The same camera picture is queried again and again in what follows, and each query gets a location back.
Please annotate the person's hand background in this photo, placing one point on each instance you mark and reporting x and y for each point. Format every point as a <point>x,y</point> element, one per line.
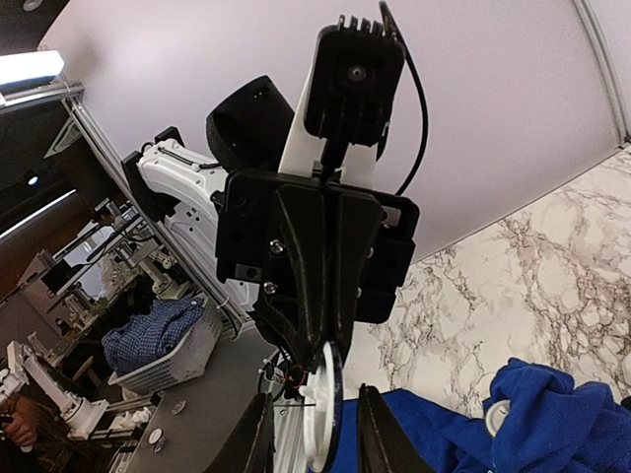
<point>23,430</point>

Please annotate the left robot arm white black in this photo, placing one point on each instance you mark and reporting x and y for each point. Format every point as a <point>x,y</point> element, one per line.
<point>249,129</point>

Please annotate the blue panda print t-shirt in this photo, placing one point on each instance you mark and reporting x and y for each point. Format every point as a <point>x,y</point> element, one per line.
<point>535,419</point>

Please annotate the background robot arm white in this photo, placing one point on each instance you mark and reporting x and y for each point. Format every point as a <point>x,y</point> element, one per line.
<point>80,415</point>

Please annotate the right aluminium corner post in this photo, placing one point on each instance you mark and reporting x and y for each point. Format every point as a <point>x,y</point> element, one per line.
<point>596,38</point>

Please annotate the ceiling light panel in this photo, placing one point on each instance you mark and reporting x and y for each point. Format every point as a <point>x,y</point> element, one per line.
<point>24,67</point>

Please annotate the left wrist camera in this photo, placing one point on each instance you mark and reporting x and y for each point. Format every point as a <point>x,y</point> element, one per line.
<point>345,107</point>

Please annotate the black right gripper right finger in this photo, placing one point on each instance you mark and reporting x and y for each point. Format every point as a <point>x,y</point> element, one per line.
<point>383,446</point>

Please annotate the blue checkered cloth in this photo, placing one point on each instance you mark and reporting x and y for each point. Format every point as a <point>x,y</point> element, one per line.
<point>147,337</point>

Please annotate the white perforated storage basket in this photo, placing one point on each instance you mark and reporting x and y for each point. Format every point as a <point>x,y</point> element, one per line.
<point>186,361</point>

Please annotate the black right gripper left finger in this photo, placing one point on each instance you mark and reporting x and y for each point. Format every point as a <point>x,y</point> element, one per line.
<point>250,446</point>

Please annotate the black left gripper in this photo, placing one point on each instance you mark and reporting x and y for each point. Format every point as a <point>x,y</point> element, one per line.
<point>320,254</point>

